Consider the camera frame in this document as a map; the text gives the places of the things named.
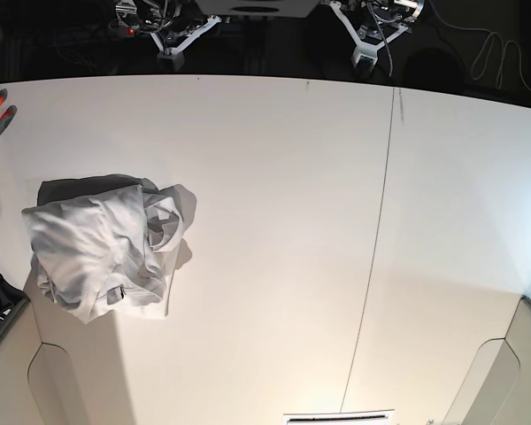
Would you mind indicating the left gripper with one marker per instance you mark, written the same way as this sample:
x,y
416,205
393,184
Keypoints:
x,y
373,26

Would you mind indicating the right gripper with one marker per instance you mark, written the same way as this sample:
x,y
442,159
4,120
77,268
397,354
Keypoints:
x,y
172,44

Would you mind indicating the white t-shirt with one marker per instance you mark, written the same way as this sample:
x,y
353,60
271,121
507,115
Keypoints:
x,y
109,243

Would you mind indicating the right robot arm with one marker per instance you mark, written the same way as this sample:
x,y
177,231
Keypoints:
x,y
172,25

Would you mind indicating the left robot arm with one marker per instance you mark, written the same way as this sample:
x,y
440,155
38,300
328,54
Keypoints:
x,y
373,26

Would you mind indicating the black power strip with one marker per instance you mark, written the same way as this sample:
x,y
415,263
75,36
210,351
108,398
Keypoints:
x,y
131,27

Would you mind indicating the white box device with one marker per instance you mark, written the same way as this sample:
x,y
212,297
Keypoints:
x,y
281,8

